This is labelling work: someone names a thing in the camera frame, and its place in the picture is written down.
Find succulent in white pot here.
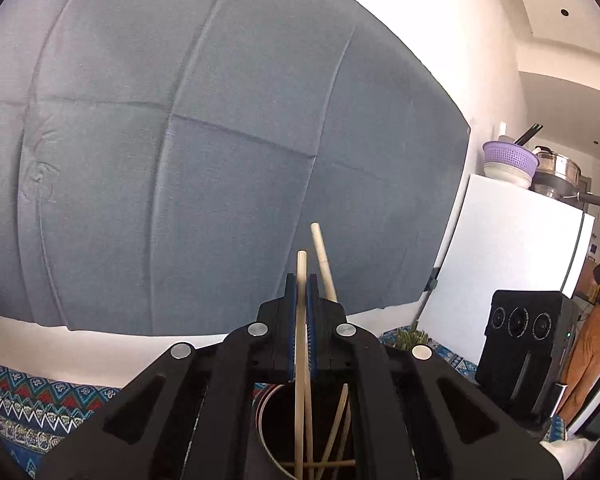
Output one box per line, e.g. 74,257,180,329
392,326,431,353

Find bunch of wooden chopsticks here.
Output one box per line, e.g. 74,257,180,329
280,222,357,480

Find white bowl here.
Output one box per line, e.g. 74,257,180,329
484,162,534,190

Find blue patterned tablecloth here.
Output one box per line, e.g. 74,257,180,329
0,327,571,478

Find purple colander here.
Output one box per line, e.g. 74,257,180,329
482,141,540,181

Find black kitchen utensils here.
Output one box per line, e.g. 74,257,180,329
512,124,544,145

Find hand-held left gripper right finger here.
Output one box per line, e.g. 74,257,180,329
305,274,566,480

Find single wooden chopstick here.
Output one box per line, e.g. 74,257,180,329
294,250,310,480

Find grey backdrop cloth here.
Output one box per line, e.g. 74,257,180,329
0,0,473,338

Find white refrigerator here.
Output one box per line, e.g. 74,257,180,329
420,172,596,367

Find pan with black handle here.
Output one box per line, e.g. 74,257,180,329
530,185,600,209

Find black cylindrical utensil holder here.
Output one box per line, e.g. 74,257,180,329
252,382,362,480

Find white cloth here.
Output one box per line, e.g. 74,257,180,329
540,437,600,478

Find person in orange trousers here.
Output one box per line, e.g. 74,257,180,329
555,305,600,426

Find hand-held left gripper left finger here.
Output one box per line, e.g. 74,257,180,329
40,272,298,480

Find wall plug with cable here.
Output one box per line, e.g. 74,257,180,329
407,266,442,333

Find steel cooking pot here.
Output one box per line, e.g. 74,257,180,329
530,146,583,196

